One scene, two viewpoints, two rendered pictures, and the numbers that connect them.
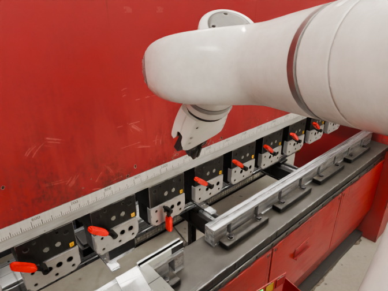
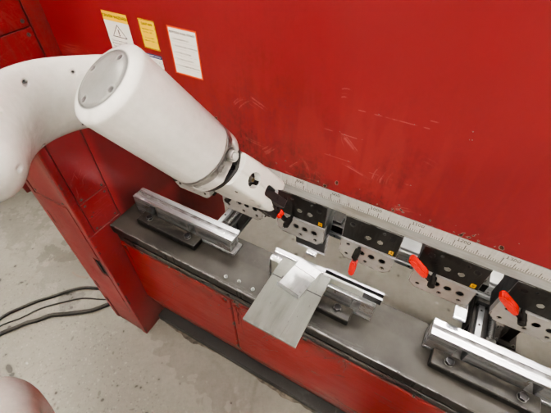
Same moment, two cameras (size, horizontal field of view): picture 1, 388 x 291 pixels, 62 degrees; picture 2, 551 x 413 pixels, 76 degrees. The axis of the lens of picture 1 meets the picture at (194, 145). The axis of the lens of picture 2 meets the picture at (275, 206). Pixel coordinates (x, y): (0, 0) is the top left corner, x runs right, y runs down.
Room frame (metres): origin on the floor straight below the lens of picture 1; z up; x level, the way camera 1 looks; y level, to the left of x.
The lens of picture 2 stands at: (0.50, -0.37, 2.01)
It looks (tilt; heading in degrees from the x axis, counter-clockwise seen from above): 46 degrees down; 71
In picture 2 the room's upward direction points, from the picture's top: straight up
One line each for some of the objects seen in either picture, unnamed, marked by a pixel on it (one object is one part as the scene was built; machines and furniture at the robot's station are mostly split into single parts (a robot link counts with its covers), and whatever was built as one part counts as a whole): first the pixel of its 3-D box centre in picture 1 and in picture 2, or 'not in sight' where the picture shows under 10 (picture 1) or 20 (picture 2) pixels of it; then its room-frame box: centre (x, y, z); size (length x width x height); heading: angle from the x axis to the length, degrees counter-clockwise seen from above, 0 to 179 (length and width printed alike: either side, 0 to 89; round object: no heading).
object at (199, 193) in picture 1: (202, 175); (448, 265); (1.08, -0.03, 1.26); 0.15 x 0.09 x 0.17; 132
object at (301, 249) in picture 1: (302, 248); not in sight; (1.40, -0.62, 0.58); 0.15 x 0.02 x 0.07; 132
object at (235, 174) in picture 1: (236, 159); (537, 300); (1.22, -0.18, 1.26); 0.15 x 0.09 x 0.17; 132
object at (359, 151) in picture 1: (357, 153); not in sight; (1.99, -1.14, 0.89); 0.30 x 0.05 x 0.03; 132
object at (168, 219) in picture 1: (167, 218); (354, 261); (0.89, 0.09, 1.20); 0.04 x 0.02 x 0.10; 42
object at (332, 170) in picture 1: (328, 172); not in sight; (1.73, -0.84, 0.89); 0.30 x 0.05 x 0.03; 132
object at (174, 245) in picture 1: (160, 254); (352, 286); (0.94, 0.13, 0.98); 0.20 x 0.03 x 0.03; 132
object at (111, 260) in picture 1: (120, 246); (311, 240); (0.84, 0.25, 1.13); 0.10 x 0.02 x 0.10; 132
